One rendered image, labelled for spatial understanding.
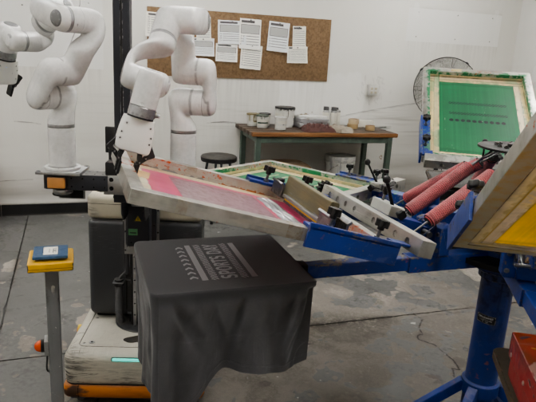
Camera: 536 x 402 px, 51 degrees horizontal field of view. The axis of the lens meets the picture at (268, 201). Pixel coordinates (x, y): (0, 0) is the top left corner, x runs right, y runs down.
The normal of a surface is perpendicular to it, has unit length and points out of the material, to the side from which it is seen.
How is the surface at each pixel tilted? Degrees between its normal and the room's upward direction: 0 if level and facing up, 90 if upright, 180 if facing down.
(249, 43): 87
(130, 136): 91
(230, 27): 89
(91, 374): 90
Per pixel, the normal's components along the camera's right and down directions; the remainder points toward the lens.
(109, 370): 0.05, 0.26
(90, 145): 0.32, 0.26
